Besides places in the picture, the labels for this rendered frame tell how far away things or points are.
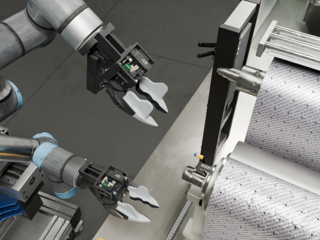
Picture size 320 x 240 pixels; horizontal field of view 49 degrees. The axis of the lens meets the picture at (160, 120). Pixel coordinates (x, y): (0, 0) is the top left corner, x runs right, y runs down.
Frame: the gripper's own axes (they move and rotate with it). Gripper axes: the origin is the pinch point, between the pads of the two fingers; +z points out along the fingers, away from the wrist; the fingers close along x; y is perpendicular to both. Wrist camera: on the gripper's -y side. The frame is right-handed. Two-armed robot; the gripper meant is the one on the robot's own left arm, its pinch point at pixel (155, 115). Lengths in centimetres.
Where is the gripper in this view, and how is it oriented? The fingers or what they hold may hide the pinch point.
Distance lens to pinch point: 73.3
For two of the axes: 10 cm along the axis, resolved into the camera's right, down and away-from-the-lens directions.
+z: 6.7, 7.0, 2.4
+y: 5.6, -2.7, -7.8
